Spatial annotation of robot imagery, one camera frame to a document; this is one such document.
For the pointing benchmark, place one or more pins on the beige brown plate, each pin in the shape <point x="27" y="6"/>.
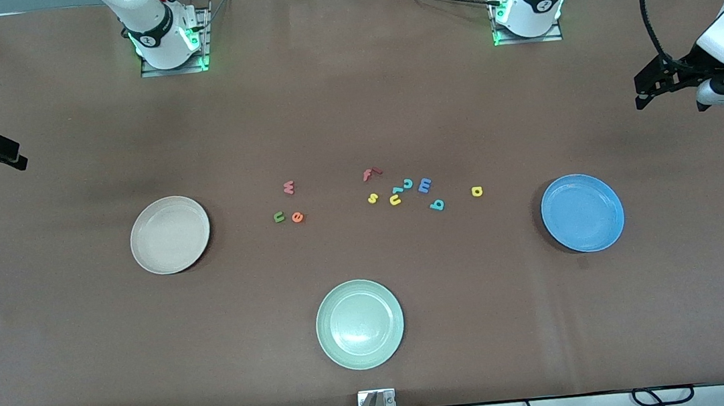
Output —
<point x="170" y="235"/>

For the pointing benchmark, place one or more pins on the yellow foam letter u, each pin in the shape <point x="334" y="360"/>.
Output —
<point x="395" y="203"/>

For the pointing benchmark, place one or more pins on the teal foam letter c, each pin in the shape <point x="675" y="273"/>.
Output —
<point x="405" y="184"/>

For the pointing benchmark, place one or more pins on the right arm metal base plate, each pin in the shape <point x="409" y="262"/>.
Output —
<point x="205" y="55"/>

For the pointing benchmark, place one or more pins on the teal foam letter l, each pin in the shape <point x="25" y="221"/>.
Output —
<point x="397" y="190"/>

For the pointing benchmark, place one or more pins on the orange foam letter e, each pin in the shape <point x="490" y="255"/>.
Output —
<point x="294" y="218"/>

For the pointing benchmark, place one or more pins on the red foam letter l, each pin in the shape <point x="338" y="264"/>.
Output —
<point x="377" y="172"/>

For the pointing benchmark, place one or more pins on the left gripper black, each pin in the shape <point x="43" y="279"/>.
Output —
<point x="688" y="63"/>

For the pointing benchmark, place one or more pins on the pale green plate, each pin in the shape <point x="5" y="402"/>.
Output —
<point x="360" y="324"/>

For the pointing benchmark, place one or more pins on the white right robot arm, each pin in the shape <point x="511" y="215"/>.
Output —
<point x="156" y="36"/>

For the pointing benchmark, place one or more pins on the red foam letter f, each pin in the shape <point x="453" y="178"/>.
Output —
<point x="366" y="176"/>

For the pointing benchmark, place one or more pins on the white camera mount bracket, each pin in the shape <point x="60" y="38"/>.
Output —
<point x="389" y="400"/>

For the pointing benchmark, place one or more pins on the yellow foam letter s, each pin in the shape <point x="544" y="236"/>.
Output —
<point x="373" y="198"/>

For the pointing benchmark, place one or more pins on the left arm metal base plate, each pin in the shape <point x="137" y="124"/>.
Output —
<point x="556" y="36"/>

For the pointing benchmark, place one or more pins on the blue foam letter E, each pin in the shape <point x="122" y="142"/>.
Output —
<point x="424" y="186"/>

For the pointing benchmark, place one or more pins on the red foam letter w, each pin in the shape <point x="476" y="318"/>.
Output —
<point x="289" y="188"/>

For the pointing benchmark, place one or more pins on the yellow foam letter d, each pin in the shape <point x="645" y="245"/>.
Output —
<point x="474" y="192"/>

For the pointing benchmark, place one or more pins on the green foam letter u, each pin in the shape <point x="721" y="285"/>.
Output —
<point x="276" y="217"/>

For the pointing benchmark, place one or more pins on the blue plate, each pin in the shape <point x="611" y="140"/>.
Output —
<point x="582" y="213"/>

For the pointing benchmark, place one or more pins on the teal foam letter q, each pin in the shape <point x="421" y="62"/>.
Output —
<point x="437" y="205"/>

